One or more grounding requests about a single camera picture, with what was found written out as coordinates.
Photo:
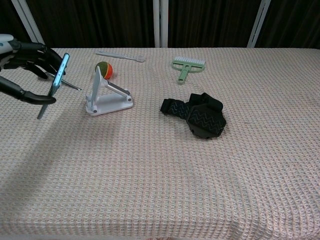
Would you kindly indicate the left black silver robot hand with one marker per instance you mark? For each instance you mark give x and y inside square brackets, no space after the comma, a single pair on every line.
[32,53]

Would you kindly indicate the black smartphone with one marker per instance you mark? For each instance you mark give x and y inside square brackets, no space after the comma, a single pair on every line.
[59,76]

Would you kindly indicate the white folding phone stand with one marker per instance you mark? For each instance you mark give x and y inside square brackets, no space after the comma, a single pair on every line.
[110,105]

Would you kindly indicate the green hand brush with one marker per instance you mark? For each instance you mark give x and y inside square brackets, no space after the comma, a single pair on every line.
[186,67]

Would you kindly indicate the metal shoehorn tool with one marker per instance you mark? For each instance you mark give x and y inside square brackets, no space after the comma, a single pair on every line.
[72,86]

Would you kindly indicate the black curtain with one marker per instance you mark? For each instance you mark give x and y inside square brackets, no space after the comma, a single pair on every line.
[100,20]

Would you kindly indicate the green orange ball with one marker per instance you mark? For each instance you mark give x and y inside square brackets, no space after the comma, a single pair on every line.
[107,68]

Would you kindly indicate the white plastic spoon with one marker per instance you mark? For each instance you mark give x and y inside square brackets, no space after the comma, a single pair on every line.
[117,55]

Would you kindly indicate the pink waffle tablecloth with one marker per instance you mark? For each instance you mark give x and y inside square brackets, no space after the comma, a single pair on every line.
[175,175]

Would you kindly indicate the white slanted frame post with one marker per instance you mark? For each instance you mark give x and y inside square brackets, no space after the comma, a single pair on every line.
[31,27]
[257,25]

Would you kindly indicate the white upright frame post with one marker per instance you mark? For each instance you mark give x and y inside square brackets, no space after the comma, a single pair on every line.
[161,22]

